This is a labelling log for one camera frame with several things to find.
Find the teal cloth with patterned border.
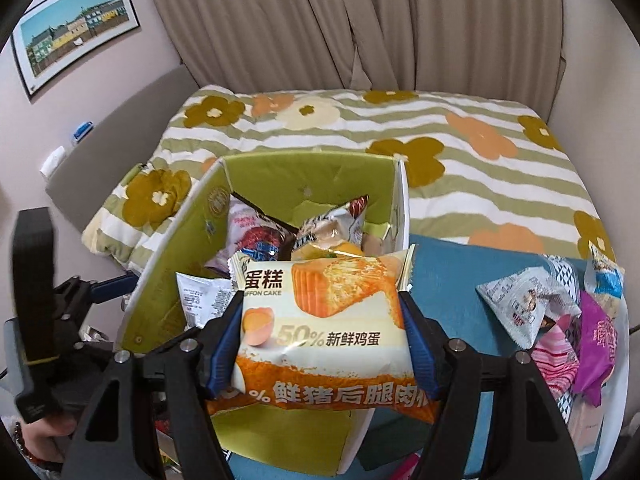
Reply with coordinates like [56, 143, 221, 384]
[230, 232, 601, 480]

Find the white packet with red-blue print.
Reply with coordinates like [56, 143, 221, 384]
[207, 195, 296, 281]

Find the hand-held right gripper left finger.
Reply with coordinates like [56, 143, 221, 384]
[62, 290, 246, 480]

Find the yellow snack packet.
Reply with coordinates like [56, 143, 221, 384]
[305, 240, 366, 261]

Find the green cardboard box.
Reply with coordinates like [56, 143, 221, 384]
[112, 152, 411, 478]

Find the light blue and white packet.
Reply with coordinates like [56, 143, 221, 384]
[582, 240, 626, 321]

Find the brown and white snack packet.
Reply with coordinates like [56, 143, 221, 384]
[292, 195, 371, 261]

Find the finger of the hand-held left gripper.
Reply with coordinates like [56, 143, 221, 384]
[75, 271, 141, 307]

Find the grey triangular snack packet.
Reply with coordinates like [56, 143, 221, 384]
[475, 266, 583, 351]

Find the purple snack packet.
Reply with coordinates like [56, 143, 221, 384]
[572, 290, 621, 408]

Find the bead bracelet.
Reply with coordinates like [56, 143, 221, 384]
[14, 420, 38, 463]

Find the grey headboard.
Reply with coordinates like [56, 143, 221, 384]
[45, 65, 201, 233]

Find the orange and white cake packet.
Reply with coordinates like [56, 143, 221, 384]
[207, 245, 441, 423]

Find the white wall switch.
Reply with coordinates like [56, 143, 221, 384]
[40, 146, 67, 178]

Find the beige curtain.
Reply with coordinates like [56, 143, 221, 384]
[140, 0, 566, 93]

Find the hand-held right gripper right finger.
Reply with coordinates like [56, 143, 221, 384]
[397, 290, 583, 480]

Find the beige pink snack packet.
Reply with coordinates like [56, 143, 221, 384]
[567, 390, 616, 456]

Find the framed wall poster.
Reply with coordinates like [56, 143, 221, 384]
[11, 0, 142, 101]

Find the person's left hand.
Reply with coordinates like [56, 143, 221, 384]
[22, 412, 76, 461]

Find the pink striped snack packet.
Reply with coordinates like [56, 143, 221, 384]
[532, 327, 581, 401]

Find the striped floral blanket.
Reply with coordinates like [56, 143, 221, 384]
[82, 85, 618, 281]

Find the white barcoded snack packet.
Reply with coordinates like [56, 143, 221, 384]
[175, 272, 241, 333]

